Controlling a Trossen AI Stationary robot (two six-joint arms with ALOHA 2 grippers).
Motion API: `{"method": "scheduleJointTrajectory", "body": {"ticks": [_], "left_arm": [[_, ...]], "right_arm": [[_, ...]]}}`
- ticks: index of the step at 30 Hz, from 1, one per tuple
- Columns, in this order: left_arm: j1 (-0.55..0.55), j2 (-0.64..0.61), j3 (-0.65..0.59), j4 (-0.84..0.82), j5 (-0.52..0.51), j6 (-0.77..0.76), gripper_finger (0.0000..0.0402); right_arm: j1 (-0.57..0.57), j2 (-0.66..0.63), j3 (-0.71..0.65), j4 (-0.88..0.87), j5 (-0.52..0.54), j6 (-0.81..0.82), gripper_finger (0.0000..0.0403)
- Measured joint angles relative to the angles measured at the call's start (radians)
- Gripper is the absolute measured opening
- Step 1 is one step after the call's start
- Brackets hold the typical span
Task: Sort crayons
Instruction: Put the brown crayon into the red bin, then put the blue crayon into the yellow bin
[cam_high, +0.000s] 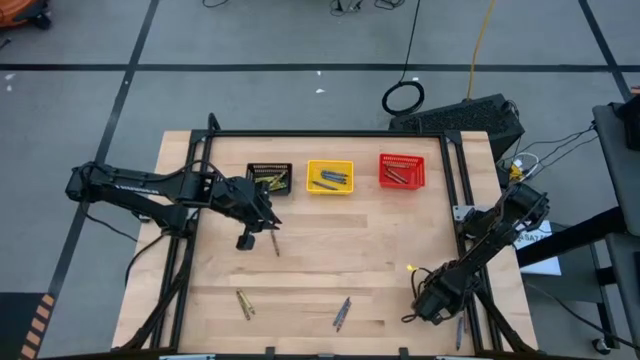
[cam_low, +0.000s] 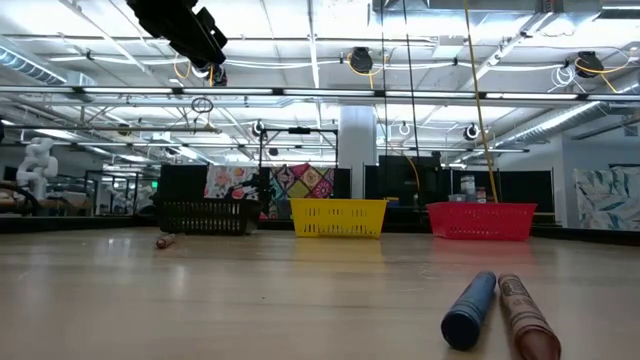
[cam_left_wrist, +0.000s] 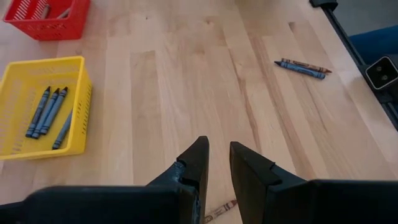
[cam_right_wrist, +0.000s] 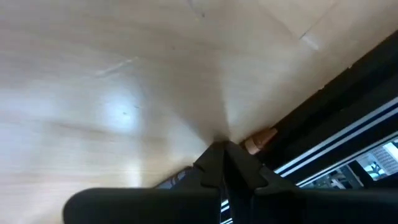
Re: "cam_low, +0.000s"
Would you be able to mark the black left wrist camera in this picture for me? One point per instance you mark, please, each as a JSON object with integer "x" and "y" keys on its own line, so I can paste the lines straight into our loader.
{"x": 212, "y": 32}

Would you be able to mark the patchwork patterned cloth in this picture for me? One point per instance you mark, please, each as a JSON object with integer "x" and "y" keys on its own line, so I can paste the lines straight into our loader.
{"x": 300, "y": 182}

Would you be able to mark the stacked plastic containers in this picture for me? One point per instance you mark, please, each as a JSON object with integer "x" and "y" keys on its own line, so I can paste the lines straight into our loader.
{"x": 468, "y": 187}

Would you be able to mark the floral patterned cloth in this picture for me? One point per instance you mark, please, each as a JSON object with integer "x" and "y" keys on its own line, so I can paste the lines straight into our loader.
{"x": 225, "y": 182}

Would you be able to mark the black plastic basket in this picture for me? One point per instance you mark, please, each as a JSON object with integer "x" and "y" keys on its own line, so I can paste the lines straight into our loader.
{"x": 200, "y": 217}

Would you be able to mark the black frame stand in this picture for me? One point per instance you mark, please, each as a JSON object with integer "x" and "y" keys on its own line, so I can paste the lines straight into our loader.
{"x": 300, "y": 130}

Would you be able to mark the leaf patterned cloth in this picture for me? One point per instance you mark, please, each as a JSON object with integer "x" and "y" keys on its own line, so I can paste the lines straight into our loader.
{"x": 607, "y": 200}

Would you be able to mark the yellow plastic basket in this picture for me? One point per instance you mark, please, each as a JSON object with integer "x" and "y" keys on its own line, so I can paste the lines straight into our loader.
{"x": 340, "y": 217}

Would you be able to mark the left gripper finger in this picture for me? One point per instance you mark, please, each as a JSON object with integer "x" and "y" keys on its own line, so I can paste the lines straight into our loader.
{"x": 180, "y": 45}
{"x": 197, "y": 42}

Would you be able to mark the blue crayon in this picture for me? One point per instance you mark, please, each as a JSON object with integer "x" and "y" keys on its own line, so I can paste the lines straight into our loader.
{"x": 467, "y": 312}

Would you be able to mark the white pillar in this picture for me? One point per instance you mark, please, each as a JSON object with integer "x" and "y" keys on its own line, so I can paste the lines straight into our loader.
{"x": 357, "y": 150}

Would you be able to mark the black partition panel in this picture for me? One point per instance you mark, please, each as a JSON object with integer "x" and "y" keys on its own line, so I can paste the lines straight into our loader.
{"x": 395, "y": 180}
{"x": 525, "y": 187}
{"x": 182, "y": 182}

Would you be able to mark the red plastic basket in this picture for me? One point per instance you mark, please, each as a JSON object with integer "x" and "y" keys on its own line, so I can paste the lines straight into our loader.
{"x": 480, "y": 222}

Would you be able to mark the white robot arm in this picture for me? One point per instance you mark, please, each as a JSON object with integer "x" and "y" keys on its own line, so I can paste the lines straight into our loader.
{"x": 37, "y": 165}

